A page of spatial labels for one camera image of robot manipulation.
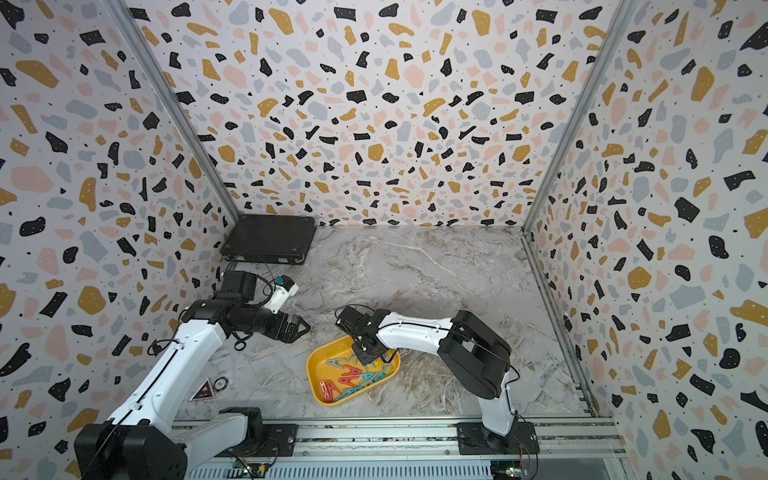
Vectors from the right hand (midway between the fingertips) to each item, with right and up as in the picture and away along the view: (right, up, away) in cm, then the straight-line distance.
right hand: (368, 351), depth 88 cm
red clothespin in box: (-5, -5, -4) cm, 8 cm away
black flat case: (-42, +35, +32) cm, 63 cm away
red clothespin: (-10, -8, -8) cm, 15 cm away
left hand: (-18, +11, -8) cm, 23 cm away
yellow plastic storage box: (-9, -5, -2) cm, 11 cm away
